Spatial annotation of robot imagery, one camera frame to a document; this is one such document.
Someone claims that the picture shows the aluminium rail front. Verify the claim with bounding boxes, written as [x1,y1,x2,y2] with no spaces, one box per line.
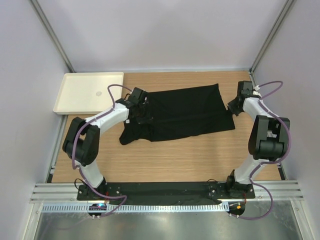
[29,180,304,203]

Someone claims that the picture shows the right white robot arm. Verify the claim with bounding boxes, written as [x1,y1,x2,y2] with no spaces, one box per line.
[225,81,291,198]

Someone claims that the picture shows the black tank top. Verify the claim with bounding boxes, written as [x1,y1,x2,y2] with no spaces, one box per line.
[118,84,236,146]

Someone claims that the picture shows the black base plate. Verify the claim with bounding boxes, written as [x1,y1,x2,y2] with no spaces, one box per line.
[76,181,256,203]

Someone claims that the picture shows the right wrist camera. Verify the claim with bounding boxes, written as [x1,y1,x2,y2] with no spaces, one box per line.
[253,85,262,98]

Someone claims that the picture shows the slotted cable duct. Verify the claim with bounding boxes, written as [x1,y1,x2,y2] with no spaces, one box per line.
[41,202,229,214]

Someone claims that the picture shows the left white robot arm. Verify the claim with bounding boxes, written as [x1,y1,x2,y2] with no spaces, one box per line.
[62,87,153,200]

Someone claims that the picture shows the white plastic tray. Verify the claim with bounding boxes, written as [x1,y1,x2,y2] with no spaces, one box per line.
[53,72,124,115]

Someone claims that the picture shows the left aluminium frame post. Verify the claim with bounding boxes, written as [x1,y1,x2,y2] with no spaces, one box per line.
[28,0,76,73]

